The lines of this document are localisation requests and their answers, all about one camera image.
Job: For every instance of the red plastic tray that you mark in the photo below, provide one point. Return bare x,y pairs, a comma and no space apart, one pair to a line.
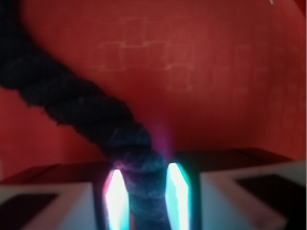
199,74

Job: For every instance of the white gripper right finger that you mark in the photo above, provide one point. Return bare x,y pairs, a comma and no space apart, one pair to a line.
236,189

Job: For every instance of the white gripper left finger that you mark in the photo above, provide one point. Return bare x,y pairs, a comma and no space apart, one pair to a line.
82,196

